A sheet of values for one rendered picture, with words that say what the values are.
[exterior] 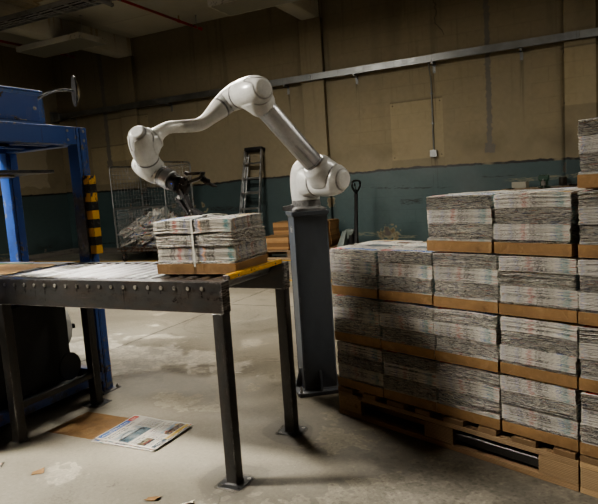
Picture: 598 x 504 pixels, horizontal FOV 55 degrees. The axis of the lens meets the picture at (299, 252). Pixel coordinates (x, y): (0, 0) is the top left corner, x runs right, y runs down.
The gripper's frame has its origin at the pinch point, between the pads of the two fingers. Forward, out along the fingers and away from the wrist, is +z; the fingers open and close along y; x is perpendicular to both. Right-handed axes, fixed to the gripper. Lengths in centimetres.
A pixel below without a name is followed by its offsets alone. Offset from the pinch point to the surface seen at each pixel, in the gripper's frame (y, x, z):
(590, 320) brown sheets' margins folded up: -23, -7, 150
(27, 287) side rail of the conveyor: 68, 28, -58
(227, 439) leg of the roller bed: 73, 28, 58
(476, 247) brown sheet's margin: -26, -23, 105
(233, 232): 2.7, 12.5, 23.1
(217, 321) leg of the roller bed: 31, 28, 37
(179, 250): 20.4, 13.9, 3.0
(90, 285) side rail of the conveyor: 49, 28, -24
